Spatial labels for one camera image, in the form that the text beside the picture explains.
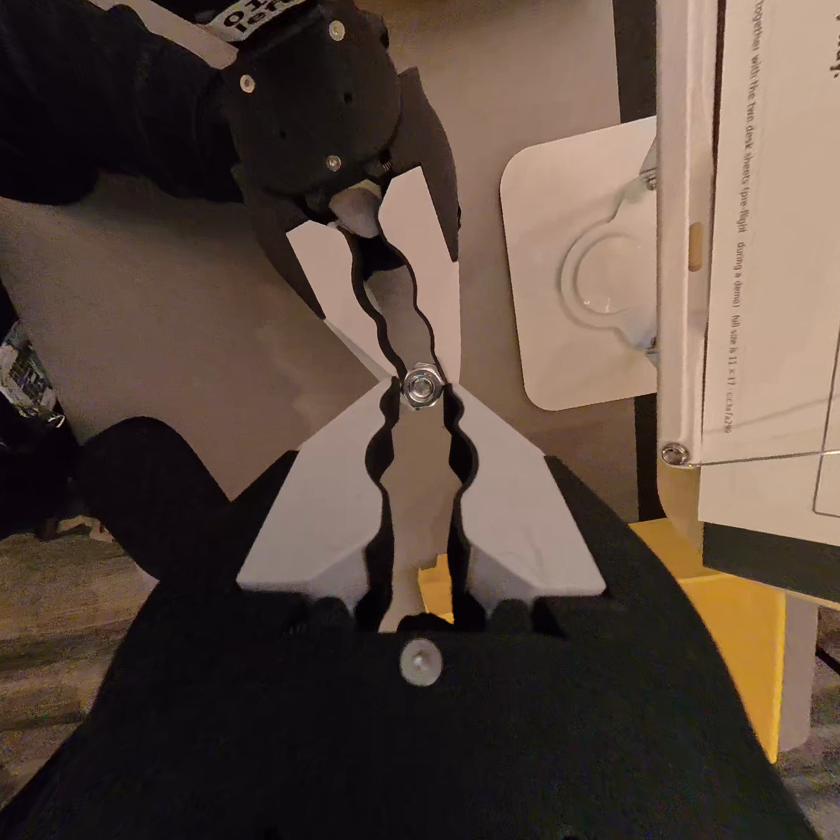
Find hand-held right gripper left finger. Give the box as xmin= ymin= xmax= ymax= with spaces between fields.
xmin=235 ymin=377 xmax=403 ymax=618

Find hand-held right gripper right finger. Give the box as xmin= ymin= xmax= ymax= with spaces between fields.
xmin=441 ymin=382 xmax=608 ymax=608

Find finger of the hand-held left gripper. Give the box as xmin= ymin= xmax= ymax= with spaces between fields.
xmin=376 ymin=166 xmax=466 ymax=388
xmin=285 ymin=184 xmax=404 ymax=385

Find silver hex bolt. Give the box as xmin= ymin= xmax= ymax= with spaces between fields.
xmin=402 ymin=367 xmax=447 ymax=411

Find person's left forearm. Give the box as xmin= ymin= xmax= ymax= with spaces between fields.
xmin=0 ymin=0 xmax=250 ymax=204

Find white plastic mounting plate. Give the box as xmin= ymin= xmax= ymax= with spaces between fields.
xmin=500 ymin=117 xmax=659 ymax=411

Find yellow plastic bin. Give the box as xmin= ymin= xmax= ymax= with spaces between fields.
xmin=419 ymin=517 xmax=788 ymax=765

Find white stand leg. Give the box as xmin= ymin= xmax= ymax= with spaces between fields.
xmin=777 ymin=587 xmax=821 ymax=749

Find printed paper instruction sheet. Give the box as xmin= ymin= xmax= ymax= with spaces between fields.
xmin=699 ymin=0 xmax=840 ymax=546

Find thin steel wire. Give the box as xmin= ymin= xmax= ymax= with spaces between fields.
xmin=689 ymin=448 xmax=840 ymax=468

